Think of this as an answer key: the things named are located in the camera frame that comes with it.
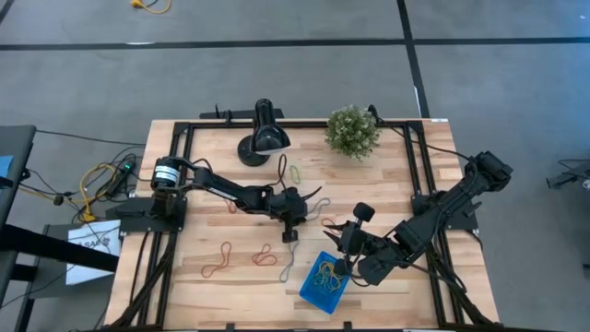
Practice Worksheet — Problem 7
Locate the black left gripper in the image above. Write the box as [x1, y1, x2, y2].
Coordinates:
[276, 185, 324, 224]

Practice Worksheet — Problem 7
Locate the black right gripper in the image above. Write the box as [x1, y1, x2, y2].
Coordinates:
[322, 220, 371, 257]

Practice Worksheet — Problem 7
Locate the yellow rubber band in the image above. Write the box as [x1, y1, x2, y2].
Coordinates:
[312, 260, 348, 295]
[313, 262, 345, 291]

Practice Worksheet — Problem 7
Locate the blue slotted plastic basket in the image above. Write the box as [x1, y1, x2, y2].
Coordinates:
[298, 250, 353, 316]

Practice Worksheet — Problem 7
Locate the small green potted plant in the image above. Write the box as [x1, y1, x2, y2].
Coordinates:
[324, 104, 384, 162]

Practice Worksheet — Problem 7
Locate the black desk lamp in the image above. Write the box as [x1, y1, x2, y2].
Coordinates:
[236, 97, 293, 168]

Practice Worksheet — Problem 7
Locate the black device with antennas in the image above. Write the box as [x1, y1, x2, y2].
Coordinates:
[198, 104, 286, 122]

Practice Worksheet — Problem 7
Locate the black power strip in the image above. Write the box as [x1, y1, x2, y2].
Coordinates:
[106, 158, 138, 197]

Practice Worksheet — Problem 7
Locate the black tripod stand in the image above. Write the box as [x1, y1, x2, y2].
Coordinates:
[545, 158, 590, 192]

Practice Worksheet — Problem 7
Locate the white paper sheet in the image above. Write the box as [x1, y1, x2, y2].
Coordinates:
[65, 219, 123, 288]

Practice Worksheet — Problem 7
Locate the black beam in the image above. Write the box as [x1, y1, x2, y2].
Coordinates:
[0, 222, 122, 275]

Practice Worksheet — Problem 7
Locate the grey side table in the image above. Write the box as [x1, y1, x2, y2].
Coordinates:
[0, 124, 39, 232]

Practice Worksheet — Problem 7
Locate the blue sheet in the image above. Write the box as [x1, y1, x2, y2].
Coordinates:
[0, 154, 16, 179]

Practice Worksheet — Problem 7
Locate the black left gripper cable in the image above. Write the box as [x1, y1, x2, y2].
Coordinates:
[276, 153, 289, 189]

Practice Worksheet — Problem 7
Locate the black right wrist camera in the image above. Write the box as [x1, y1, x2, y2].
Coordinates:
[351, 201, 376, 224]

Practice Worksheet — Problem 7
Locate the black aluminium table frame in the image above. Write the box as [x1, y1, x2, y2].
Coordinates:
[108, 118, 502, 331]

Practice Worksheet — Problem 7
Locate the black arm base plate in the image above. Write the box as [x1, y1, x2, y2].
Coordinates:
[105, 195, 188, 234]
[409, 193, 480, 232]

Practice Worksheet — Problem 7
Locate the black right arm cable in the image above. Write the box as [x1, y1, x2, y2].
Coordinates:
[366, 103, 473, 161]

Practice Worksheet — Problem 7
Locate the yellow floor cable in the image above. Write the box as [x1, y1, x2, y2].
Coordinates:
[78, 161, 119, 224]
[129, 0, 173, 16]

